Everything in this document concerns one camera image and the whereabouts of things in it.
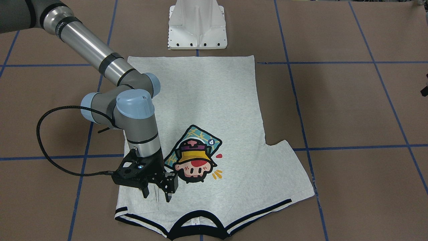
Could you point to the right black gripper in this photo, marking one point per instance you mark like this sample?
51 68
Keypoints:
156 168

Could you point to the grey cartoon print t-shirt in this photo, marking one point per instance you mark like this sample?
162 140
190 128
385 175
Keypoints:
211 131

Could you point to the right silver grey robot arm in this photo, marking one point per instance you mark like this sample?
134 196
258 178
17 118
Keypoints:
127 107

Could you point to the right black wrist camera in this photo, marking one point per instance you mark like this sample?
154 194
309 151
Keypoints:
130 173

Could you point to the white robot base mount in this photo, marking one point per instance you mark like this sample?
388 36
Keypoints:
197 25

